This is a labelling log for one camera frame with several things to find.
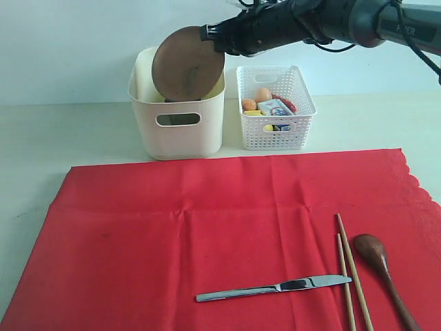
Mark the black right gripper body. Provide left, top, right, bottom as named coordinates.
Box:
left=227, top=1, right=317, bottom=57

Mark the brown egg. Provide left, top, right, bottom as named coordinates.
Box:
left=254, top=88, right=272, bottom=103

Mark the orange fried chicken piece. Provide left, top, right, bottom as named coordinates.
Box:
left=241, top=99, right=258, bottom=112

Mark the yellow cheese wedge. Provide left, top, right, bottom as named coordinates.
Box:
left=243, top=110, right=263, bottom=116

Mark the blue white milk carton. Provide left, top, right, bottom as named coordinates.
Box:
left=258, top=99, right=294, bottom=131

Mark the red toy sausage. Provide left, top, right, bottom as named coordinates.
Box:
left=271, top=94, right=297, bottom=114

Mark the silver table knife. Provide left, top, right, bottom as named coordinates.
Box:
left=196, top=274, right=352, bottom=303

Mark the stainless steel cup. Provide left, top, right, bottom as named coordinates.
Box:
left=169, top=114, right=192, bottom=126

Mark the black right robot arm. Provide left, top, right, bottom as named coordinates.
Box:
left=200, top=1, right=440, bottom=57

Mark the cream plastic bin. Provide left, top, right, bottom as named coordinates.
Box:
left=128, top=46, right=225, bottom=160

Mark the white perforated plastic basket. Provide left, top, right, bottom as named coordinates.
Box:
left=236, top=65, right=317, bottom=150

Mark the dark wooden spoon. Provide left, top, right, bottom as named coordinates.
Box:
left=353, top=234, right=421, bottom=330

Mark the long wooden chopstick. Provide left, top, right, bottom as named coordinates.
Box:
left=337, top=213, right=374, bottom=331

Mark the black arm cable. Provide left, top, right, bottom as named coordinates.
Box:
left=378, top=0, right=441, bottom=86

